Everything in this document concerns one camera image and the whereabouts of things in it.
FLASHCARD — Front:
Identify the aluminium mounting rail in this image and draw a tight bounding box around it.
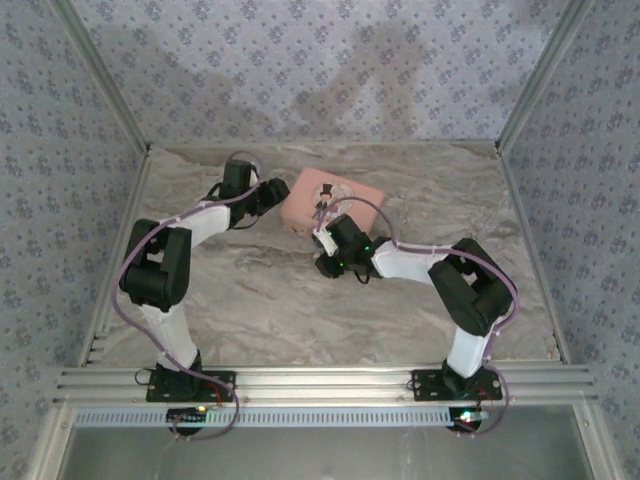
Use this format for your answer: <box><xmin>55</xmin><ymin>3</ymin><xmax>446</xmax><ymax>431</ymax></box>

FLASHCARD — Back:
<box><xmin>54</xmin><ymin>366</ymin><xmax>599</xmax><ymax>404</ymax></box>

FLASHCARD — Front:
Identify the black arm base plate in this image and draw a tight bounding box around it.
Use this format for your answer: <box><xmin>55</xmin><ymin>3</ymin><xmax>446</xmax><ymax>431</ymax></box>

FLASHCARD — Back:
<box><xmin>410</xmin><ymin>368</ymin><xmax>504</xmax><ymax>401</ymax></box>
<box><xmin>146</xmin><ymin>370</ymin><xmax>237</xmax><ymax>403</ymax></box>

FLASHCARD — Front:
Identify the pink tin box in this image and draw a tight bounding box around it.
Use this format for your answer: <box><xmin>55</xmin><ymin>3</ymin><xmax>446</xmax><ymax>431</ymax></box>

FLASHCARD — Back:
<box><xmin>279</xmin><ymin>167</ymin><xmax>387</xmax><ymax>237</ymax></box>

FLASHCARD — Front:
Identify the small lit circuit board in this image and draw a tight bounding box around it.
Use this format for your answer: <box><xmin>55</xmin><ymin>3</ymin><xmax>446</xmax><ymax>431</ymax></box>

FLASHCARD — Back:
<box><xmin>167</xmin><ymin>407</ymin><xmax>209</xmax><ymax>434</ymax></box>
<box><xmin>448</xmin><ymin>407</ymin><xmax>490</xmax><ymax>434</ymax></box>

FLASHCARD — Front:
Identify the purple camera cable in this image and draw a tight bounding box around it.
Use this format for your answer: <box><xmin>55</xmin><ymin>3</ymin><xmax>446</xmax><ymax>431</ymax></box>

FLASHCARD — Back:
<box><xmin>312</xmin><ymin>197</ymin><xmax>521</xmax><ymax>439</ymax></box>
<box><xmin>113</xmin><ymin>150</ymin><xmax>264</xmax><ymax>444</ymax></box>

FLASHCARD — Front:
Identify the aluminium frame post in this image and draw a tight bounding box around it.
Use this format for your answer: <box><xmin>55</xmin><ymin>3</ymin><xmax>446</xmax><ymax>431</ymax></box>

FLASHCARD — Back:
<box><xmin>495</xmin><ymin>0</ymin><xmax>597</xmax><ymax>153</ymax></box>
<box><xmin>53</xmin><ymin>0</ymin><xmax>153</xmax><ymax>153</ymax></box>

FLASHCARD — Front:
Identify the slotted grey cable duct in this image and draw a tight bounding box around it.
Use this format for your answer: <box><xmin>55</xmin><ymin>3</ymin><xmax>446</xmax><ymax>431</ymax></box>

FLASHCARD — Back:
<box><xmin>74</xmin><ymin>405</ymin><xmax>464</xmax><ymax>429</ymax></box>

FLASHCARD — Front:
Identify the aluminium table side rail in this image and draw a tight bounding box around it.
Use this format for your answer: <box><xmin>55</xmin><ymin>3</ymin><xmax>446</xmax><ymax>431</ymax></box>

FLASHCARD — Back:
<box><xmin>497</xmin><ymin>144</ymin><xmax>572</xmax><ymax>365</ymax></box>
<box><xmin>78</xmin><ymin>147</ymin><xmax>153</xmax><ymax>366</ymax></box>

